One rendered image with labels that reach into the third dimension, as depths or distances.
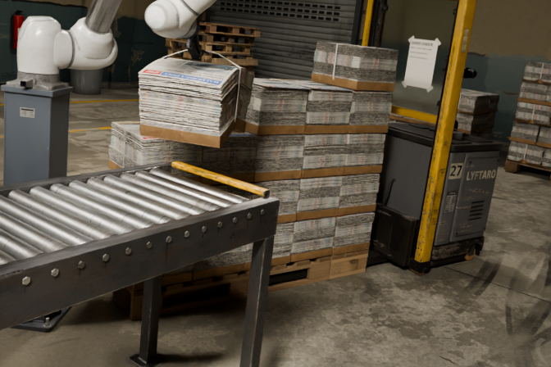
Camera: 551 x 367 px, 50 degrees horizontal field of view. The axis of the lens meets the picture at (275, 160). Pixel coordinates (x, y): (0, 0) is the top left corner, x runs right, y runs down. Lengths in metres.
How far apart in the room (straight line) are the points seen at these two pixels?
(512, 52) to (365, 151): 5.94
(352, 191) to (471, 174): 0.85
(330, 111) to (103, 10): 1.24
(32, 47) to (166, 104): 0.69
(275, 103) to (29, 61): 1.09
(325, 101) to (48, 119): 1.33
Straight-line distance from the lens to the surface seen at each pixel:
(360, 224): 3.40
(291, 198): 2.98
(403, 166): 3.80
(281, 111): 2.82
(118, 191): 1.86
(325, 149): 3.05
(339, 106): 3.06
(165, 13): 1.72
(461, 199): 3.76
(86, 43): 2.51
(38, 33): 2.46
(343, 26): 10.02
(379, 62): 3.21
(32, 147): 2.50
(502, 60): 9.02
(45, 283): 1.35
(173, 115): 1.98
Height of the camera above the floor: 1.33
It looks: 13 degrees down
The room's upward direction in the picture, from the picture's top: 7 degrees clockwise
